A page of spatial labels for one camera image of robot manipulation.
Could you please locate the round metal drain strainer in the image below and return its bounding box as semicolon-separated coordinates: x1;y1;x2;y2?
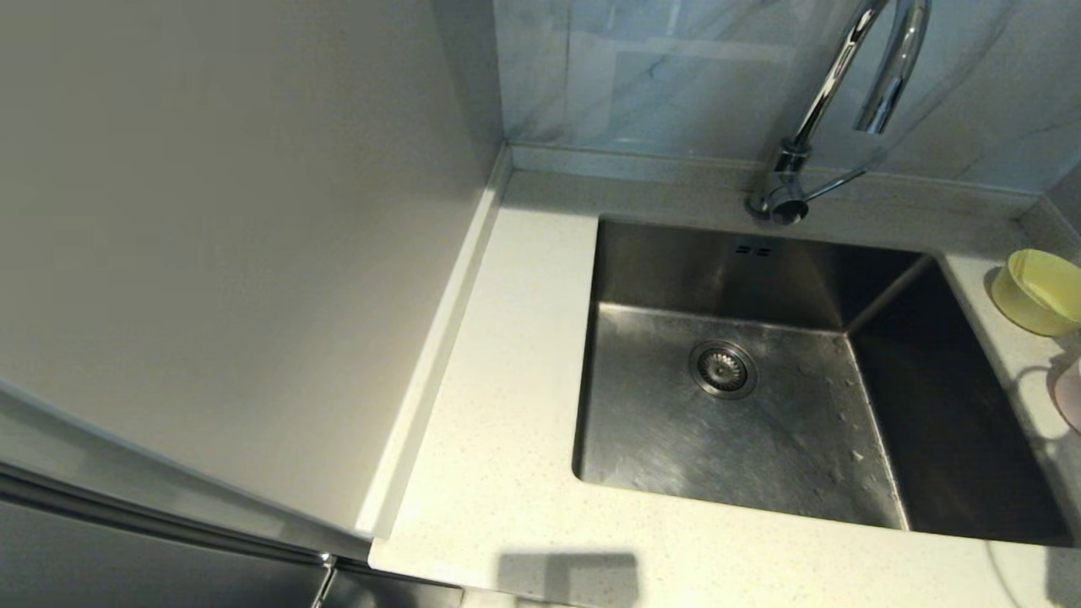
688;339;758;399

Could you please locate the stainless steel sink basin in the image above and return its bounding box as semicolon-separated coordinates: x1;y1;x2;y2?
573;215;1079;548

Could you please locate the grey base cabinet front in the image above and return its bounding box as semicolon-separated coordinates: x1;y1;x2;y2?
325;562;465;608

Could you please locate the pink plastic bowl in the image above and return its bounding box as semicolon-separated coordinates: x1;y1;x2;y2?
1054;359;1081;433

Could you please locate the chrome gooseneck faucet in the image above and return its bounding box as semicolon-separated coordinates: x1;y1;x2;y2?
743;0;932;227

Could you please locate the beige tall cabinet side panel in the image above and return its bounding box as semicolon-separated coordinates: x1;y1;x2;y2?
0;0;508;541

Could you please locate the chrome cabinet handle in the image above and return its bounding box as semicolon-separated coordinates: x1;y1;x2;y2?
311;553;339;608

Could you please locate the yellow plastic bowl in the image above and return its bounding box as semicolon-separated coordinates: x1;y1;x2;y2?
991;248;1081;337

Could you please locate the grey tall cabinet door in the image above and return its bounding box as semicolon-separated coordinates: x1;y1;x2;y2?
0;372;372;608

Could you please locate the chrome door trim strip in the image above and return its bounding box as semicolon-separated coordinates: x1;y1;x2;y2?
0;456;334;568

